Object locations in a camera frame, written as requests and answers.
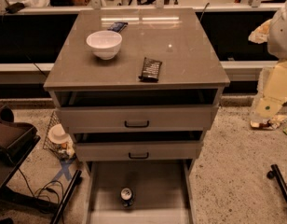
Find wire mesh basket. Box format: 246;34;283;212
43;112;75;160

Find black metal bar left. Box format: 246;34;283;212
49;170;82;224

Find grey drawer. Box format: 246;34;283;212
75;131;203;161
82;161;196;224
53;89;221;133

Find black stacked trays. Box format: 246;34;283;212
0;105;39;166

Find blue pepsi can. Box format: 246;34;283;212
120;188;134;207

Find crumpled chip bag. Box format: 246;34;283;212
250;115;287;130

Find grey drawer cabinet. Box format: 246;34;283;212
43;7;231;224

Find white ceramic bowl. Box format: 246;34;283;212
86;30;122;60

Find black metal bar right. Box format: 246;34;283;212
266;164;287;204

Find top grey drawer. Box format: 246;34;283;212
53;89;221;133

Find dark chocolate bar wrapper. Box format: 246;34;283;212
139;57;162;82

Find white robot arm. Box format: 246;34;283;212
249;0;287;129

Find bottom grey drawer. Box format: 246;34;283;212
82;161;196;224

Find middle grey drawer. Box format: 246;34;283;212
75;131;203;161

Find blue snack packet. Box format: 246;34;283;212
108;21;128;33

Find black floor cable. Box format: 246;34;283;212
18;167;65;224

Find black metal bar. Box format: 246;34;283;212
266;164;287;204
49;170;82;224

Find black device on ledge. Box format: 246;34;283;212
6;2;25;14

